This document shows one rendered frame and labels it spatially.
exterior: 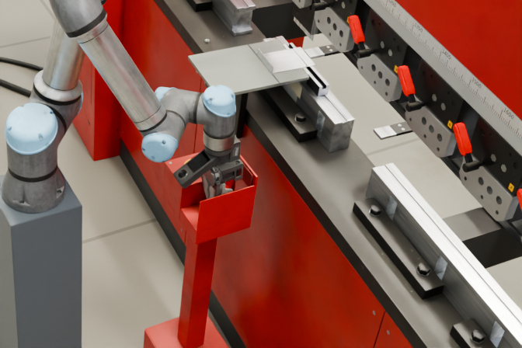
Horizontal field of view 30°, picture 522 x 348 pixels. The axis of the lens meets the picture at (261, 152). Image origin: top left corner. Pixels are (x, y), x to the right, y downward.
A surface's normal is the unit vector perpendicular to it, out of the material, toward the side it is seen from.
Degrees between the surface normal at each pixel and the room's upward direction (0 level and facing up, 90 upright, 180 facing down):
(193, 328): 90
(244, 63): 0
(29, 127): 7
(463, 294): 90
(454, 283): 90
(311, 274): 90
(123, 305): 0
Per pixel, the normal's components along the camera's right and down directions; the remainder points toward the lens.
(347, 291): -0.88, 0.22
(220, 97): 0.04, -0.73
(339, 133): 0.46, 0.61
